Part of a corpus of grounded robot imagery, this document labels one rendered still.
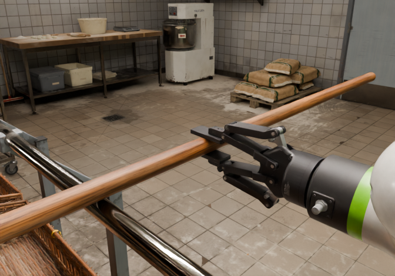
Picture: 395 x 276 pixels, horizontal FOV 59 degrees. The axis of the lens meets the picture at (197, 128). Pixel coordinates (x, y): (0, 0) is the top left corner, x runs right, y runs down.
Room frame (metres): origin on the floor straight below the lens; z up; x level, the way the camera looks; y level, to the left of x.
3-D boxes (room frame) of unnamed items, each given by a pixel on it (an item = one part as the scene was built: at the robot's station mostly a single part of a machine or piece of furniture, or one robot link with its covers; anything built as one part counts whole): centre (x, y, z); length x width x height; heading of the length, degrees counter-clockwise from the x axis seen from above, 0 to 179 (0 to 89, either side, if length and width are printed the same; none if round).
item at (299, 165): (0.45, -0.13, 1.19); 0.09 x 0.07 x 0.08; 46
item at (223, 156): (0.56, -0.02, 1.17); 0.07 x 0.03 x 0.01; 46
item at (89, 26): (5.46, 1.57, 1.01); 0.43 x 0.42 x 0.21; 135
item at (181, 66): (6.16, 0.19, 0.66); 0.92 x 0.59 x 1.32; 135
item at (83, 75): (5.10, 1.82, 0.35); 0.50 x 0.36 x 0.24; 46
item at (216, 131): (0.54, -0.04, 1.23); 0.05 x 0.01 x 0.03; 46
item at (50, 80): (4.80, 2.12, 0.35); 0.50 x 0.36 x 0.24; 45
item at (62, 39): (5.29, 1.62, 0.45); 2.20 x 0.80 x 0.90; 135
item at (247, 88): (4.89, -0.83, 0.22); 0.62 x 0.36 x 0.15; 140
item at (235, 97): (4.97, -1.17, 0.07); 1.20 x 0.80 x 0.14; 135
